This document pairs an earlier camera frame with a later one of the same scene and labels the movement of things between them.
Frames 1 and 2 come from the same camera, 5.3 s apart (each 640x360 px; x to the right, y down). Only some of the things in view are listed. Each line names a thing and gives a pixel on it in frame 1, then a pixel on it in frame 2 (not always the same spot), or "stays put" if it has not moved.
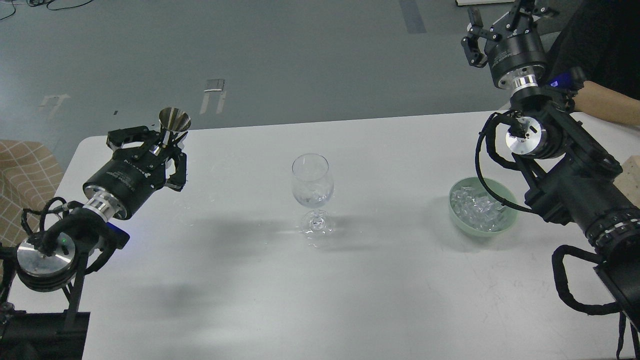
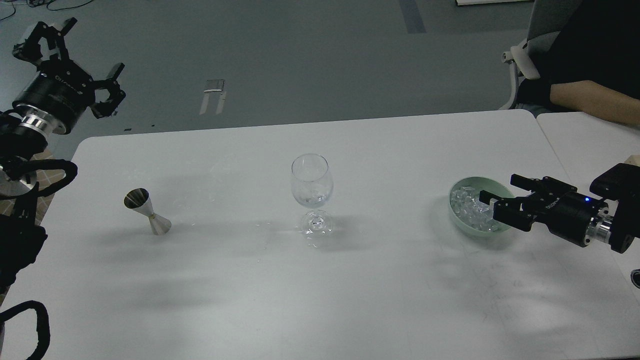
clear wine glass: x=313 y=186 stays put
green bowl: x=475 y=210 stays put
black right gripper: x=515 y=48 → x=582 y=218
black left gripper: x=133 y=174 → x=54 y=97
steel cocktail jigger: x=174 y=119 → x=138 y=199
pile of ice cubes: x=477 y=209 stays put
